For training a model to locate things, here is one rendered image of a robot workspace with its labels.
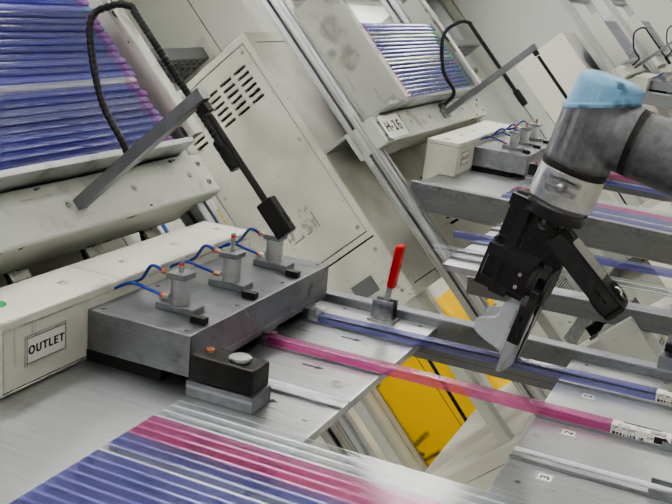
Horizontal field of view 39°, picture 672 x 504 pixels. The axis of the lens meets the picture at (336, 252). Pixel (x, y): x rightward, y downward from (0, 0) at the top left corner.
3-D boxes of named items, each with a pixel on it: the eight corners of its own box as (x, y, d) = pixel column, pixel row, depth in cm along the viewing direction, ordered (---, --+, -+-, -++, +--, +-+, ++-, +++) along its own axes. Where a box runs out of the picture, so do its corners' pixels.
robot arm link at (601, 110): (647, 94, 97) (571, 64, 100) (604, 191, 101) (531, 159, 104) (659, 91, 104) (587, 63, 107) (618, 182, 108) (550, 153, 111)
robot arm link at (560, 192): (610, 178, 108) (597, 189, 101) (594, 214, 110) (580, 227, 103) (549, 153, 111) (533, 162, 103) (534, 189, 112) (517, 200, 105)
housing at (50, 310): (246, 322, 139) (252, 228, 135) (1, 454, 95) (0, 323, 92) (199, 310, 142) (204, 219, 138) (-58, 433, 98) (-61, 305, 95)
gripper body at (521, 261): (488, 271, 117) (525, 183, 112) (553, 302, 114) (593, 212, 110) (470, 286, 110) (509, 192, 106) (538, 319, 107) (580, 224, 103)
